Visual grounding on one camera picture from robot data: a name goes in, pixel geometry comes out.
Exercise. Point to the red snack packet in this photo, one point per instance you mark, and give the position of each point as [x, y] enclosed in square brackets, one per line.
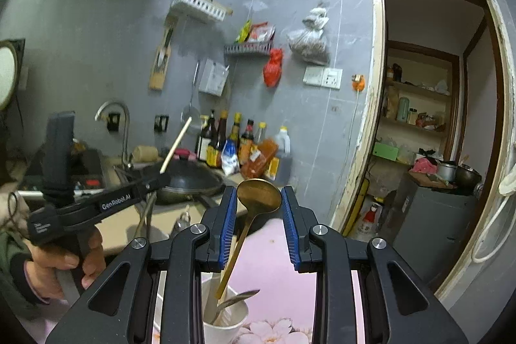
[262, 31]

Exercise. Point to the grey cabinet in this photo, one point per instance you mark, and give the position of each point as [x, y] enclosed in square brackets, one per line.
[431, 219]

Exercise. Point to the green box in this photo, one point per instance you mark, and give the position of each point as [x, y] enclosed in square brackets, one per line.
[385, 151]

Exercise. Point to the white wall socket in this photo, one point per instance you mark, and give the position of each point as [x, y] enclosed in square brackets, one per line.
[322, 77]

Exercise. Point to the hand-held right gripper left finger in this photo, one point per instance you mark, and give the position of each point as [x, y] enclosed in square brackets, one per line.
[229, 223]

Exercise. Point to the pink cloth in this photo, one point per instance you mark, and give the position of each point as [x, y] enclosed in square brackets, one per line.
[425, 166]

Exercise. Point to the silver metal spoon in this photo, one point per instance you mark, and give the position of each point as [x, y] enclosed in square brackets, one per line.
[238, 297]

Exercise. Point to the orange seasoning packet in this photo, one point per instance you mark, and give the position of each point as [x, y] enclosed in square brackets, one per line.
[260, 162]

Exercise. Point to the wooden knife holder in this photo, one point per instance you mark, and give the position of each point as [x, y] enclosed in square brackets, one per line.
[159, 74]

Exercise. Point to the blue and white packet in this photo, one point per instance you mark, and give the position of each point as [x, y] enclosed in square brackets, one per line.
[229, 160]

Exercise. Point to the dark plastic container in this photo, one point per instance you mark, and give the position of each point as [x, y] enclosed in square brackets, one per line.
[284, 170]

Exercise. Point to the hanging metal strainer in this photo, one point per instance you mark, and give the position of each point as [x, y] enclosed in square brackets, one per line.
[190, 114]

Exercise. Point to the gold metal spoon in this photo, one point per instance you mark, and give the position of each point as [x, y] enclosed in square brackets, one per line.
[260, 197]

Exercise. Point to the black wok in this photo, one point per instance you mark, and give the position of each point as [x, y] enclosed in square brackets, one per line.
[189, 182]

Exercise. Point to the yellow snack packet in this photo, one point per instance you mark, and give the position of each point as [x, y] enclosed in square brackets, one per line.
[244, 31]

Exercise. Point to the white wall box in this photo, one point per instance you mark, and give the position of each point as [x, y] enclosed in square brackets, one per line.
[213, 77]

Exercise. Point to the clear bag of dried goods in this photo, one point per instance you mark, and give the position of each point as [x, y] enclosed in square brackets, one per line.
[310, 39]

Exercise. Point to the steel kitchen faucet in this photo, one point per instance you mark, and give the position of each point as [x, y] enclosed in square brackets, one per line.
[125, 126]

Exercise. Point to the white wall rack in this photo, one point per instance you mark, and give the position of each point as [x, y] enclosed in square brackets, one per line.
[197, 7]

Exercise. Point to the wooden chopstick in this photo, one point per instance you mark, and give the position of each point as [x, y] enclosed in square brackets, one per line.
[175, 146]

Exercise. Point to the white plastic utensil holder cup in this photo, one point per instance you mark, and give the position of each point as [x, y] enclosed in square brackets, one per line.
[219, 332]

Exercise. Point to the silver metal pot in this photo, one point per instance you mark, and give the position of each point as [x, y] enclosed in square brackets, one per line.
[446, 171]

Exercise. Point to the wooden door frame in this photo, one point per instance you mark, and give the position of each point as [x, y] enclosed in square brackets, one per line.
[377, 45]

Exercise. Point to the green thermos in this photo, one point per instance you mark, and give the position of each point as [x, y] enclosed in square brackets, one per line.
[402, 109]

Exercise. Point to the person's left hand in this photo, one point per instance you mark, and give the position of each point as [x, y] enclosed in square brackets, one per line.
[44, 267]

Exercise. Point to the wooden pantry shelf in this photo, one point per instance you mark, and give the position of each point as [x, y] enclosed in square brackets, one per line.
[419, 126]

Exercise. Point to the pink floral tablecloth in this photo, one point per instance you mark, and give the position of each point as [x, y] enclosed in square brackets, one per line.
[274, 267]

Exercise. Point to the red capped dark sauce bottle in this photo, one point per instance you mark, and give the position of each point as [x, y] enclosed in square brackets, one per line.
[246, 142]

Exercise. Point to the red and white bottle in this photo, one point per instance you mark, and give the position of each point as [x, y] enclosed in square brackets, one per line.
[373, 221]

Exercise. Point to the grey wall shelf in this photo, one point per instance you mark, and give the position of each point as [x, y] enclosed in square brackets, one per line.
[248, 49]

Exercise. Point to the orange wall hook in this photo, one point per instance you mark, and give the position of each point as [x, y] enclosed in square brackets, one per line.
[358, 83]

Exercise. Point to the red plastic bag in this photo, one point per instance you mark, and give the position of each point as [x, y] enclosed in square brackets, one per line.
[273, 68]

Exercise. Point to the beige sponge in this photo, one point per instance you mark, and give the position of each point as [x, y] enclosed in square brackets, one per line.
[145, 153]

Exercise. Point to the dark metal pot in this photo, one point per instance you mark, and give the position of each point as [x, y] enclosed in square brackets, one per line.
[467, 174]

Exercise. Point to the gas stove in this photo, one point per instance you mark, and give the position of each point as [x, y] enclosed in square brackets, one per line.
[86, 170]

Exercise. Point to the clear oil jug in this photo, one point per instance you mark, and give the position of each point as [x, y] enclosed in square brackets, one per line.
[284, 144]

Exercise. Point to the yellow capped sauce bottle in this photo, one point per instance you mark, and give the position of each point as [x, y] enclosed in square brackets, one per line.
[234, 132]
[260, 134]

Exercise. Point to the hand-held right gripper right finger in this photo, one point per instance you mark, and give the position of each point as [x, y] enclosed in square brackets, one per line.
[291, 227]

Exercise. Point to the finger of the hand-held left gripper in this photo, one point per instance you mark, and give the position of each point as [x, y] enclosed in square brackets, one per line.
[155, 185]

